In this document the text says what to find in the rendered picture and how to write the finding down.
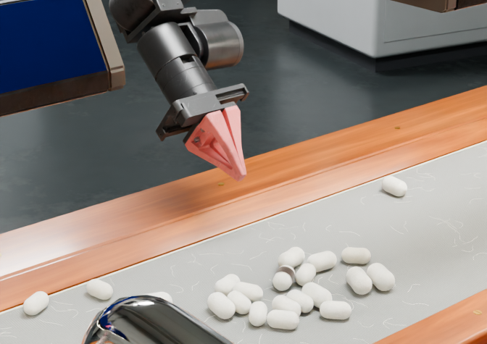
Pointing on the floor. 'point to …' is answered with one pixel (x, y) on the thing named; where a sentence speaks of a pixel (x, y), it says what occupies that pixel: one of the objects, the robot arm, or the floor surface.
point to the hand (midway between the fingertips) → (238, 172)
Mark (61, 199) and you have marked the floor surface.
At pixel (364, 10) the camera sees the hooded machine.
